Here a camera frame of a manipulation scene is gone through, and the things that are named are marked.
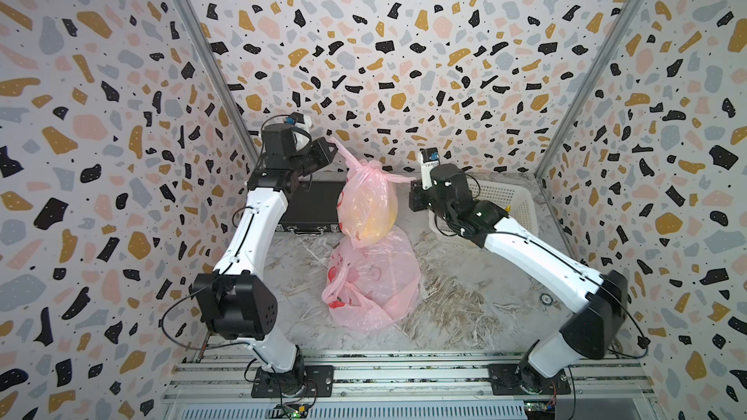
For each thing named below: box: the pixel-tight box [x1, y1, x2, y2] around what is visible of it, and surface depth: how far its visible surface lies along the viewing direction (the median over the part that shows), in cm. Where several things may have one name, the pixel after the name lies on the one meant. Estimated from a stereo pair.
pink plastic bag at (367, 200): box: [328, 137, 417, 248], surface depth 83 cm
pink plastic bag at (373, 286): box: [320, 225, 422, 333], surface depth 92 cm
